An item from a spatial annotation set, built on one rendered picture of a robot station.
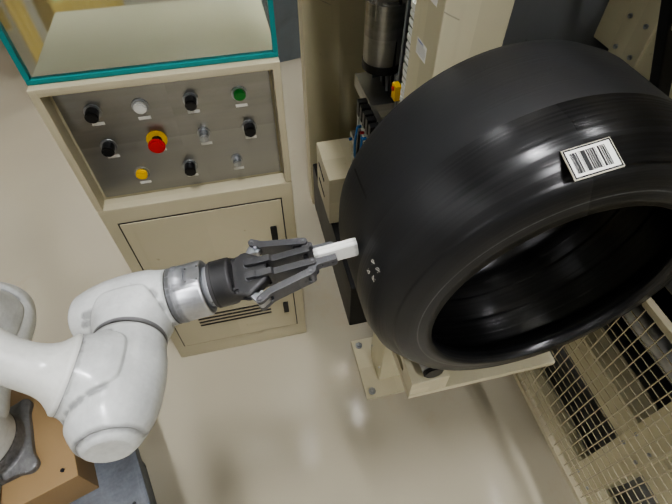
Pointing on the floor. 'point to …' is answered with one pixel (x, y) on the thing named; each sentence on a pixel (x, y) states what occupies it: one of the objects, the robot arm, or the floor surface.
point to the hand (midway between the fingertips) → (336, 252)
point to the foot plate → (374, 388)
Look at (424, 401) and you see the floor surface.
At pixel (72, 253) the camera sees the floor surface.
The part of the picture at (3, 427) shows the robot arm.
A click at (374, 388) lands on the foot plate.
